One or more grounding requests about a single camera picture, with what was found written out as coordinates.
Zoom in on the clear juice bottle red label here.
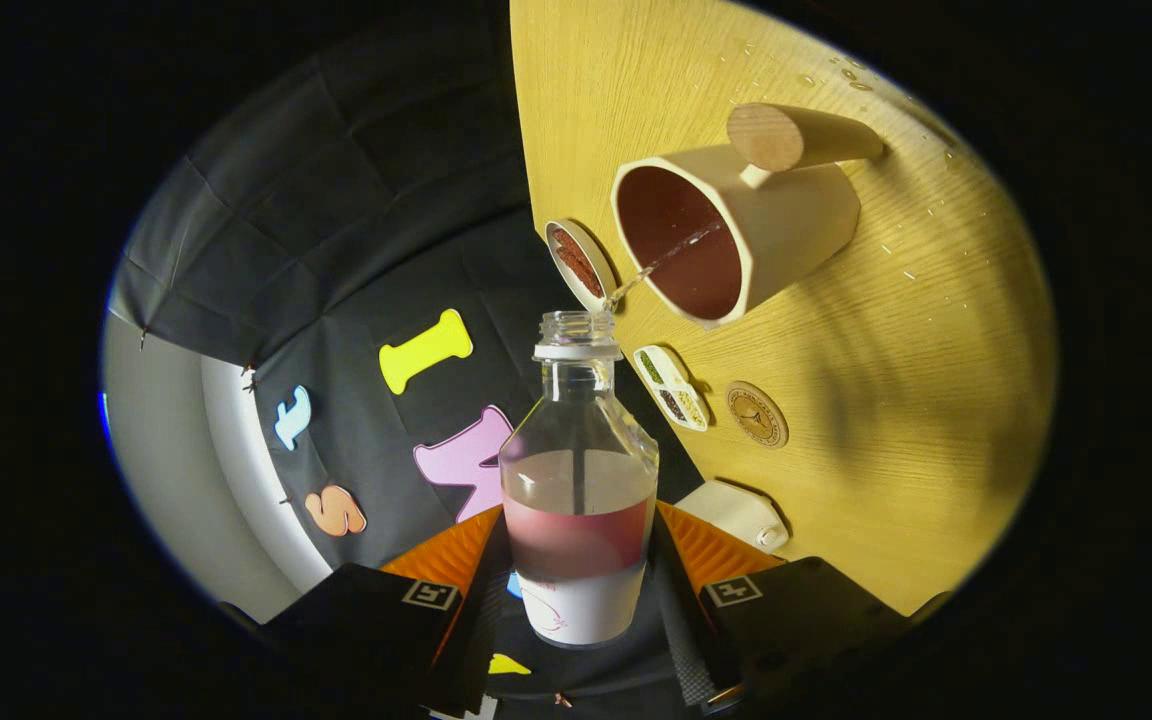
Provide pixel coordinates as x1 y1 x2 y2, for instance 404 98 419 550
498 310 659 647

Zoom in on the black backdrop cloth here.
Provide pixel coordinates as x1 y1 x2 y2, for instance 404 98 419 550
111 20 727 720

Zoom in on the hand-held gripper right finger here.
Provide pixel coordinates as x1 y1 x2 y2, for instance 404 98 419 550
648 503 912 716

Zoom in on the wooden table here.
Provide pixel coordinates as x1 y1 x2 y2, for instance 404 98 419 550
509 0 1059 616

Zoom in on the cream cup wooden handle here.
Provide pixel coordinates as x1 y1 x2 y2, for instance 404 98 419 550
610 102 885 331

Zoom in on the small white plate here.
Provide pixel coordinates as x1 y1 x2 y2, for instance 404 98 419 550
544 219 619 313

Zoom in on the round wooden coaster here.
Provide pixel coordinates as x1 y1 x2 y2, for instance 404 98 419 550
725 380 790 449

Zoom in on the white divided condiment dish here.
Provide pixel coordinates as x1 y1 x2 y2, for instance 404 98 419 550
632 345 712 433

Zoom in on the red sausage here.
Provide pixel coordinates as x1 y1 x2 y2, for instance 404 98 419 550
551 228 605 299

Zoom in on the white toaster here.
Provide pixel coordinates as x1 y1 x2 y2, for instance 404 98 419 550
676 480 790 554

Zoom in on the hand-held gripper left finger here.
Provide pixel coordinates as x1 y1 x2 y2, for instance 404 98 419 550
266 505 515 716

